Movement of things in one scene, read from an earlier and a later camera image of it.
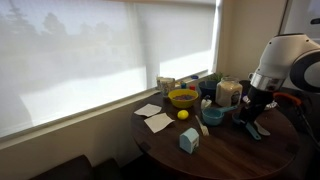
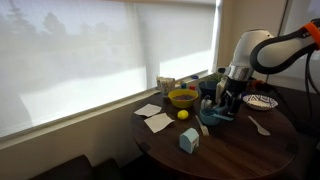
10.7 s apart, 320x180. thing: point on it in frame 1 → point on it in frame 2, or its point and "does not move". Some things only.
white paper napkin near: (158, 122) does not move
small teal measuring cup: (248, 125) → (214, 116)
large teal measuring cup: (214, 116) does not move
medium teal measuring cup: (216, 111) does not move
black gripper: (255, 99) → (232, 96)
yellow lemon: (183, 114) does not move
